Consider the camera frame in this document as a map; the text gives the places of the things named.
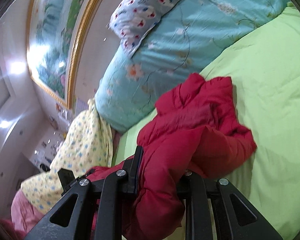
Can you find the teal floral quilt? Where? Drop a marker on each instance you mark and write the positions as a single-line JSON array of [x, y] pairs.
[[184, 41]]

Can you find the white dotted pillow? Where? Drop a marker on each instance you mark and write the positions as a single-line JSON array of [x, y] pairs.
[[132, 20]]

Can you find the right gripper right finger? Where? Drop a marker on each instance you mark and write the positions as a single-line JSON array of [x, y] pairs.
[[217, 207]]

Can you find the gold framed picture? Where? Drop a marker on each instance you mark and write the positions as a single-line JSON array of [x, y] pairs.
[[56, 32]]

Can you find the left forearm pink sleeve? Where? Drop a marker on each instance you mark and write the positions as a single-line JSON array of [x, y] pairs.
[[27, 209]]

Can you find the yellow floral blanket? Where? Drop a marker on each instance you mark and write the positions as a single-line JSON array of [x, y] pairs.
[[88, 143]]

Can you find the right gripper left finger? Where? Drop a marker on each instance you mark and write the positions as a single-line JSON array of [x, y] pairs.
[[92, 209]]

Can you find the light green bed sheet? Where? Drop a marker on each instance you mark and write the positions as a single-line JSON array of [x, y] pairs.
[[265, 70]]

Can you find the red puffer jacket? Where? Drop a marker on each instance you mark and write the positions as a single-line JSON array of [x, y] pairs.
[[195, 128]]

